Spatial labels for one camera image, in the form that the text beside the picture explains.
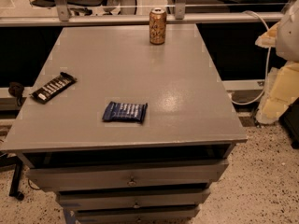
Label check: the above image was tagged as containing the orange soda can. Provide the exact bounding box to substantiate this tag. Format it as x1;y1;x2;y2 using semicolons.
149;7;167;45

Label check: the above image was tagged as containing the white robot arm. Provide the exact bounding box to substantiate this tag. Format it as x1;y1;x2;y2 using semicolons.
255;0;299;124

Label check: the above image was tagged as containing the blue rxbar blueberry wrapper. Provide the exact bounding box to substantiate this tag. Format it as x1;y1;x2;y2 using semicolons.
102;102;148;123

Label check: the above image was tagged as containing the grey drawer cabinet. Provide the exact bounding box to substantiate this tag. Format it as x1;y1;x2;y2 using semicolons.
3;25;246;224

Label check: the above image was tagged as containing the top grey drawer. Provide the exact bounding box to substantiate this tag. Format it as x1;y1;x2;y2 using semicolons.
27;159;228;191

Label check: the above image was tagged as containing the grey drawer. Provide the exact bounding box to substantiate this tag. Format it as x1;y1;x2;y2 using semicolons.
27;159;228;191
58;189;210;211
76;205;199;224

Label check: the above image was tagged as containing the black snack bar wrapper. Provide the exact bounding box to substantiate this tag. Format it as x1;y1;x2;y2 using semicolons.
31;72;77;105

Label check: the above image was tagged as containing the bottom grey drawer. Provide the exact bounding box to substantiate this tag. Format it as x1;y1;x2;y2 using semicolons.
76;205;199;224

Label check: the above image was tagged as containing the middle grey drawer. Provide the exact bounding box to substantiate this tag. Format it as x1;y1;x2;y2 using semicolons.
58;189;210;211

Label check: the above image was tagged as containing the small black object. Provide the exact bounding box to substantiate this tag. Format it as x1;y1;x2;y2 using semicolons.
8;82;24;106

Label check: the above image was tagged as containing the black caster stand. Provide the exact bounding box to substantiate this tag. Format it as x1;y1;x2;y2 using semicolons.
0;153;24;201

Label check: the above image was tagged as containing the metal railing frame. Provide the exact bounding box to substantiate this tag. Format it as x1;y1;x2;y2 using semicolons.
0;0;299;28

